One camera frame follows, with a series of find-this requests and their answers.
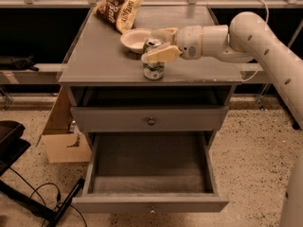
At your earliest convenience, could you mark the cardboard box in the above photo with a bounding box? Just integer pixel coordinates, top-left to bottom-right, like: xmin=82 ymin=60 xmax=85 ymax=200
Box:
xmin=41 ymin=87 xmax=91 ymax=164

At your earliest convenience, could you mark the black bag on rail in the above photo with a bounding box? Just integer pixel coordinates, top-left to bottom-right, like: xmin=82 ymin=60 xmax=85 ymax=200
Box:
xmin=0 ymin=56 xmax=39 ymax=71

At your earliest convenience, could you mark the black stand with cables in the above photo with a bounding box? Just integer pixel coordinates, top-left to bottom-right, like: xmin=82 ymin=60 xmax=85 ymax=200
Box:
xmin=0 ymin=120 xmax=84 ymax=227

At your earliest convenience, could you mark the green white 7up can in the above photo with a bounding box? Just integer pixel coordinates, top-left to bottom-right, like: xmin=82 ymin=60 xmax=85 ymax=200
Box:
xmin=142 ymin=38 xmax=165 ymax=80

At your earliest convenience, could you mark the white paper bowl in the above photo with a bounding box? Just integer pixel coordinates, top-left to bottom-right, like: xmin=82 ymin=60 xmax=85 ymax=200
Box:
xmin=120 ymin=28 xmax=152 ymax=54

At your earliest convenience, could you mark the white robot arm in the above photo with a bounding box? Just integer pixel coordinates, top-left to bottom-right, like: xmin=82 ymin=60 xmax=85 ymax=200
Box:
xmin=141 ymin=11 xmax=303 ymax=227

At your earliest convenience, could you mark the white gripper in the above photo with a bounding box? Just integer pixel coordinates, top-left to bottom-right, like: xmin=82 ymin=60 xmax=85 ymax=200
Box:
xmin=141 ymin=26 xmax=203 ymax=63

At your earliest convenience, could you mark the grey top drawer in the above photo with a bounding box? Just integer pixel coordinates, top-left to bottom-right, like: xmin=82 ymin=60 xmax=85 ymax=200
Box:
xmin=71 ymin=106 xmax=228 ymax=132

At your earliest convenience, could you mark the grey wooden drawer cabinet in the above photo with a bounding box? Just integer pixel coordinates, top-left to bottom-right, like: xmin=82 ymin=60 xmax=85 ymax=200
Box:
xmin=56 ymin=5 xmax=243 ymax=215

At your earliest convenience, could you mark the grey open middle drawer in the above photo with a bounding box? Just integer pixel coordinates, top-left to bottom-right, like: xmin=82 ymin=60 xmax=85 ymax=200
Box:
xmin=73 ymin=132 xmax=229 ymax=214

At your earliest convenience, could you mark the yellow chip bag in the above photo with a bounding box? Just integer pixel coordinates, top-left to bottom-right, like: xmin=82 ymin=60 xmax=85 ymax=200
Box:
xmin=116 ymin=0 xmax=144 ymax=34

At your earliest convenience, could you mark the brown chip bag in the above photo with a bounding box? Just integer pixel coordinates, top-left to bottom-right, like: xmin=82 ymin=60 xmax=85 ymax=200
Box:
xmin=93 ymin=0 xmax=125 ymax=24

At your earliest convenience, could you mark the white cable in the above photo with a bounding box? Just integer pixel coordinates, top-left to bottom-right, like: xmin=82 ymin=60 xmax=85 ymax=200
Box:
xmin=241 ymin=0 xmax=270 ymax=83

